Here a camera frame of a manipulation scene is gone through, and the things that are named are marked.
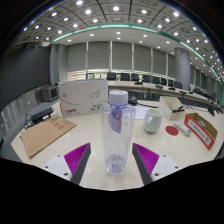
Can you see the flat brown cardboard sheet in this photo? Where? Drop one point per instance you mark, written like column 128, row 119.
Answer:
column 46, row 135

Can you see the black desk phone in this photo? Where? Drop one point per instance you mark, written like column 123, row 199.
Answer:
column 132, row 100

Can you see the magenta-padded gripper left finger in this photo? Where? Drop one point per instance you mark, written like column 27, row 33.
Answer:
column 77, row 156

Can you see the grey tube monitor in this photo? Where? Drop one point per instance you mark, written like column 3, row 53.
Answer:
column 50, row 93

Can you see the long curved conference desk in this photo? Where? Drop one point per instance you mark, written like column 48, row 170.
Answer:
column 150, row 88

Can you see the flat round red coaster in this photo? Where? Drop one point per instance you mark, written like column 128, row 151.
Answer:
column 172, row 130

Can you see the brown box with red label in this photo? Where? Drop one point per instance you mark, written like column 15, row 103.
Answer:
column 201, row 131

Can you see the white remote control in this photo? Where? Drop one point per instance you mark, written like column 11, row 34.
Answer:
column 182, row 128

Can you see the white printed cardboard box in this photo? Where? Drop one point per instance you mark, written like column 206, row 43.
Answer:
column 81, row 98

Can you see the row of black office chairs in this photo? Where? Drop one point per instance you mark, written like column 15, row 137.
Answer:
column 146, row 78

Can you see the black stapler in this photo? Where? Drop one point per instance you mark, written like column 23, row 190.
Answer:
column 179, row 108

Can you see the beige divided organizer tray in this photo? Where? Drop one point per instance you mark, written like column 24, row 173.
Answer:
column 168, row 106

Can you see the round ceiling lights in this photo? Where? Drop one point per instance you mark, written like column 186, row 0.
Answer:
column 116, row 8

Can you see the white ceramic mug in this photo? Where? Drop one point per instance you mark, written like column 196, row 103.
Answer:
column 152, row 120

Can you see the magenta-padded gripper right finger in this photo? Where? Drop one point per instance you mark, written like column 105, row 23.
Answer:
column 146, row 157

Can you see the black box device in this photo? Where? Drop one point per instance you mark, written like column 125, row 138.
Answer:
column 41, row 115

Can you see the black microphone base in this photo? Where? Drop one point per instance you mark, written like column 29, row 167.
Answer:
column 211, row 111

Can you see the clear plastic water bottle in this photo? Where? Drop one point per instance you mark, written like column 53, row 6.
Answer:
column 117, row 140

